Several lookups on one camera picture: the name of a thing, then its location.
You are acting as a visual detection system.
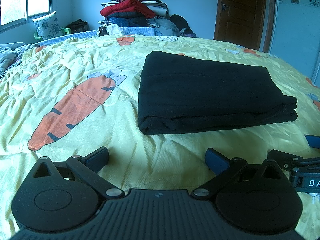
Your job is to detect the green plastic chair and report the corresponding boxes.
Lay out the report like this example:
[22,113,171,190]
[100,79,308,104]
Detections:
[34,28,71,41]

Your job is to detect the red jacket on pile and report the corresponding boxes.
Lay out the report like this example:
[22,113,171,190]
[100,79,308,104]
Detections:
[100,0,156,18]

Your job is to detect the floral pillow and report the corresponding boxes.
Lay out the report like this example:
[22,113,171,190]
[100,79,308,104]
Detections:
[33,11,62,40]

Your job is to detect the yellow carrot print bedspread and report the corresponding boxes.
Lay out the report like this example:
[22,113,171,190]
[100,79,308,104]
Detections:
[1,35,319,239]

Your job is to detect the dark bag on floor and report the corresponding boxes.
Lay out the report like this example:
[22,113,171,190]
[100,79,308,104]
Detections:
[66,19,89,34]

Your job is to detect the pile of clothes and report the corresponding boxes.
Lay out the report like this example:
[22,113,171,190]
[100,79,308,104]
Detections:
[100,0,196,38]

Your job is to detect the black pants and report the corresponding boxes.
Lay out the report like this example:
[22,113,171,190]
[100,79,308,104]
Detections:
[138,51,297,135]

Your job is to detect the crumpled light blue blanket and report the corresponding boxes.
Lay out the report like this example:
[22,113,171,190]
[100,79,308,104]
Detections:
[0,42,25,75]

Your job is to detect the blue quilted mattress edge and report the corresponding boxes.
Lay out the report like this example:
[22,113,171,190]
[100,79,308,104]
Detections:
[36,27,163,46]

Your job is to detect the window with grey frame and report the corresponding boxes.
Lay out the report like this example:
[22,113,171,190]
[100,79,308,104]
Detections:
[1,0,52,31]

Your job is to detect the brown wooden door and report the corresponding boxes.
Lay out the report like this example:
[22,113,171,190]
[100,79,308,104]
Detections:
[214,0,276,52]

